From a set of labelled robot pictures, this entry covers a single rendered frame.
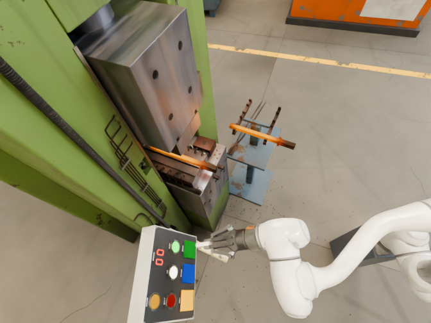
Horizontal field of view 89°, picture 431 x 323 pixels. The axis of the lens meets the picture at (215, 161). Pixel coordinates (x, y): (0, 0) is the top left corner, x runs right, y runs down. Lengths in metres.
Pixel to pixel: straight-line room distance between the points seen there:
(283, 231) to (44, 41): 0.80
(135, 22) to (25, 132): 0.42
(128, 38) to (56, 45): 0.18
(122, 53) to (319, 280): 0.86
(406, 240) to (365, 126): 1.77
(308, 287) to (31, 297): 2.37
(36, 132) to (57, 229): 2.14
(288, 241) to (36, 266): 2.39
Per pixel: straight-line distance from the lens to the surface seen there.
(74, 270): 2.54
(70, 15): 0.70
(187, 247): 1.10
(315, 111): 3.02
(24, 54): 0.65
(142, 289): 0.97
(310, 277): 0.80
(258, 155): 1.65
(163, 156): 1.37
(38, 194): 1.35
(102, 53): 0.71
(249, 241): 0.83
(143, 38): 0.72
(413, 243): 1.56
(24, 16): 0.65
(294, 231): 0.77
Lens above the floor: 2.10
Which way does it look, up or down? 59 degrees down
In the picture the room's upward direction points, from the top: 9 degrees counter-clockwise
